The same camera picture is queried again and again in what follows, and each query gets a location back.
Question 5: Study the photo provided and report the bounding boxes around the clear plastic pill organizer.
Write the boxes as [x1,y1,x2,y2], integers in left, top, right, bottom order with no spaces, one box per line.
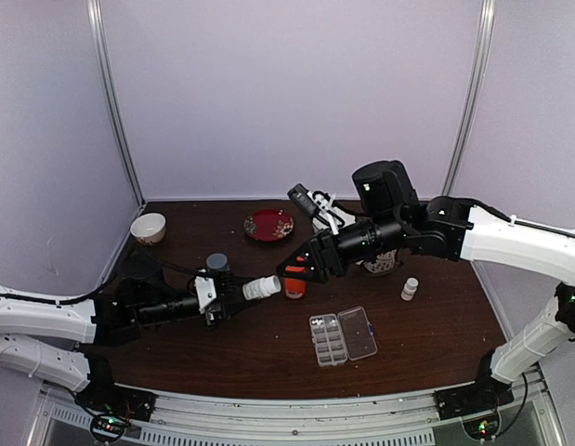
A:
[308,306,378,367]

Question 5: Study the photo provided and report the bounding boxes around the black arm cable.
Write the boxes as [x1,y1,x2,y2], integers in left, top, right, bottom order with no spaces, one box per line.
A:
[472,199,575,243]
[0,257,209,308]

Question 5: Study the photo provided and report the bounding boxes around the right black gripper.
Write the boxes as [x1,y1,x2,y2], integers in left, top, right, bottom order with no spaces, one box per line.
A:
[276,210,407,284]

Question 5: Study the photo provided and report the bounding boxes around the white ceramic rice bowl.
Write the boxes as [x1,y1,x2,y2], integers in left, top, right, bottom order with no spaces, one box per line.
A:
[130,213,166,245]

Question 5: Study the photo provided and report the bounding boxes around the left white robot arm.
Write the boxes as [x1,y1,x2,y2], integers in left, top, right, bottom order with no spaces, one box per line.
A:
[0,255,281,413]

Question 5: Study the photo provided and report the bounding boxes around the grey lid vitamin bottle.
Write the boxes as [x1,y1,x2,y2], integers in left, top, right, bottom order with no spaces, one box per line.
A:
[205,253,230,273]

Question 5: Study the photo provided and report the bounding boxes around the floral mug yellow inside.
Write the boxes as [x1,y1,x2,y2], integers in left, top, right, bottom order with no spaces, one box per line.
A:
[361,250,399,276]

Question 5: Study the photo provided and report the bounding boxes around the orange pill bottle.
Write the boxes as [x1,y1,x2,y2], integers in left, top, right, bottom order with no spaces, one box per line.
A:
[283,266,307,299]

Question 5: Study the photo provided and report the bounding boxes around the front aluminium rail base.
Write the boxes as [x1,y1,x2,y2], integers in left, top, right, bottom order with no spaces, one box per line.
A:
[33,361,565,446]

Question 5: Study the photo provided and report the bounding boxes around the small white bottle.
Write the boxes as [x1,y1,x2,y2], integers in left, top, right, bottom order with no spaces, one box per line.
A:
[242,275,281,301]
[400,277,419,301]

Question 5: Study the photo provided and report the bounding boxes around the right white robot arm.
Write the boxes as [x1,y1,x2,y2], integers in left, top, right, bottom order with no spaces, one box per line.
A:
[276,161,575,411]

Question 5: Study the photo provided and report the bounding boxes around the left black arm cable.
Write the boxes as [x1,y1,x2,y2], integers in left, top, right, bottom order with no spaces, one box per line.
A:
[0,257,209,308]

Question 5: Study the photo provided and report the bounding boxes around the right aluminium frame post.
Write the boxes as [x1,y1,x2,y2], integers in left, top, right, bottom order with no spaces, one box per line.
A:
[440,0,496,195]

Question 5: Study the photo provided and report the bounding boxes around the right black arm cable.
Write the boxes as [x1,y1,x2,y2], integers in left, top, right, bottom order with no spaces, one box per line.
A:
[472,199,575,243]

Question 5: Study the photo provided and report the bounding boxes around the red floral plate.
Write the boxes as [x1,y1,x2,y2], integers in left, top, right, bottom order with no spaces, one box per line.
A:
[242,209,294,243]

